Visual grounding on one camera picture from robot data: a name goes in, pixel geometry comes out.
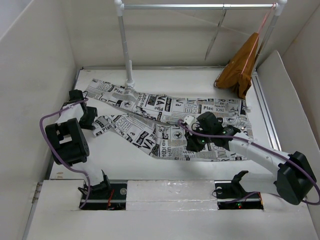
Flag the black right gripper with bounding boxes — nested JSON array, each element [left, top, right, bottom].
[[184, 125, 213, 153]]

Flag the newspaper print trousers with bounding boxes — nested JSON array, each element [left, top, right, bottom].
[[85, 79, 253, 162]]

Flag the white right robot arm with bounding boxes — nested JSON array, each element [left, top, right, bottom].
[[178, 112, 320, 205]]

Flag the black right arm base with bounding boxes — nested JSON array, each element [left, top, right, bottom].
[[211, 170, 264, 210]]

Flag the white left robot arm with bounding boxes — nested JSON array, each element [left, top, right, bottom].
[[42, 89, 112, 199]]

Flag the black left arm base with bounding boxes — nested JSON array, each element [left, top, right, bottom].
[[81, 180, 128, 211]]

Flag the brown hanging garment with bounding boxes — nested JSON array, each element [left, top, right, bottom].
[[214, 32, 259, 100]]

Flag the white cardboard panel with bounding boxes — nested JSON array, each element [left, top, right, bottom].
[[257, 50, 320, 182]]

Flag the white metal clothes rack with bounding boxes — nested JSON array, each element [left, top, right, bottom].
[[111, 0, 287, 87]]

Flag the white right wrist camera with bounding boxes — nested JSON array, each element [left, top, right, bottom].
[[182, 115, 196, 127]]

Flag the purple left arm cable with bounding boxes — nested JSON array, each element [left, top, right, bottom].
[[39, 97, 92, 208]]

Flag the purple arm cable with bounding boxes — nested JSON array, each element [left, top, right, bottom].
[[177, 118, 320, 206], [39, 97, 92, 208]]

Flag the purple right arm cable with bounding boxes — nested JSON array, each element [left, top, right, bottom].
[[177, 118, 320, 206]]

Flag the grey wire hanger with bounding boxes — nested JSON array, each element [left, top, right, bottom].
[[204, 7, 227, 61]]

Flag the pink wire hanger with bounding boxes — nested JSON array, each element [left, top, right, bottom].
[[240, 2, 277, 76]]

